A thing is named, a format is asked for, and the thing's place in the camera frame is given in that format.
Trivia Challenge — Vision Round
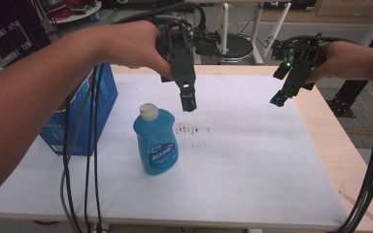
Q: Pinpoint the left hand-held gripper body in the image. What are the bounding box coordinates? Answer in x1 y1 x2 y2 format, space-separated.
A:
155 20 221 85

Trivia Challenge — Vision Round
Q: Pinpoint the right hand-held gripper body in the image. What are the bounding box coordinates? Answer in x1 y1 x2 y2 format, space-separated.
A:
271 32 325 97

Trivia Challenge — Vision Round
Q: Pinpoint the blue detergent bottle white cap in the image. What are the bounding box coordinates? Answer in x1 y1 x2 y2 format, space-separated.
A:
132 102 180 177

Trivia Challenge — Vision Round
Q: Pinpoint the person's right hand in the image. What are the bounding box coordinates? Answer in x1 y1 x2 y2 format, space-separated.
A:
305 40 373 85

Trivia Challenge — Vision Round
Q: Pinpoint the person's left hand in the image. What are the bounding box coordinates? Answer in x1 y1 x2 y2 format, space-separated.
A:
97 19 175 81

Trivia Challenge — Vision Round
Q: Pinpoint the white metal stand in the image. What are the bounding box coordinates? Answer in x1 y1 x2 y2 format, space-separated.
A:
217 2 292 65

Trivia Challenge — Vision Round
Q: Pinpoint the black round stool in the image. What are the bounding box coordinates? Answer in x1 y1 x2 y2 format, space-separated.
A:
213 33 254 64

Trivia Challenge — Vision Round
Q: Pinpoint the white table mat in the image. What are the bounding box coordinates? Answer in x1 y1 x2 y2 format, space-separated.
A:
0 73 349 231

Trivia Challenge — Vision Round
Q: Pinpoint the white round table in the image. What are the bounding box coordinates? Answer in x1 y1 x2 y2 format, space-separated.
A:
50 0 103 24

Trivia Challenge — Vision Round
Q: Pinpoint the blue cardboard box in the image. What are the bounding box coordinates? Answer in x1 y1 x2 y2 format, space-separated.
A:
39 63 119 157

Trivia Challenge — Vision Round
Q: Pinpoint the black cable bundle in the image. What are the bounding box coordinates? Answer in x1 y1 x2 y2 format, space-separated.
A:
59 62 106 233
328 86 373 233

